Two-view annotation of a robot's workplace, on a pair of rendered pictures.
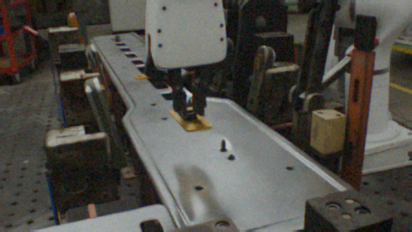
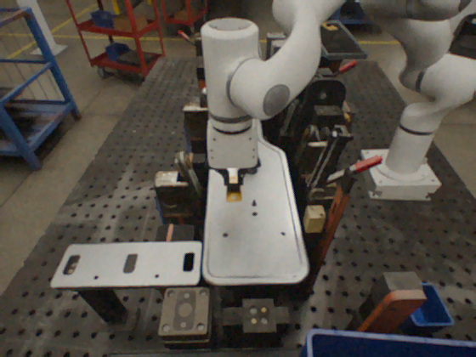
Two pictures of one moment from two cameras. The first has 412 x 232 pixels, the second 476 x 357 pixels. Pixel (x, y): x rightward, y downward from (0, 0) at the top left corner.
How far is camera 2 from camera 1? 31 cm
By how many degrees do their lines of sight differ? 29
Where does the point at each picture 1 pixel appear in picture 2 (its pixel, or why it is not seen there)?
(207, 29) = (243, 151)
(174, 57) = (221, 164)
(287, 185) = (273, 249)
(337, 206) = (255, 310)
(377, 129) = (406, 171)
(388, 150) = (408, 189)
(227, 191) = (238, 243)
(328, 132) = (311, 223)
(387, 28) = (442, 104)
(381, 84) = (422, 142)
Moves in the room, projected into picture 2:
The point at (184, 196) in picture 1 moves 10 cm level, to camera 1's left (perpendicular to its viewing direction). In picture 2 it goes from (214, 239) to (173, 228)
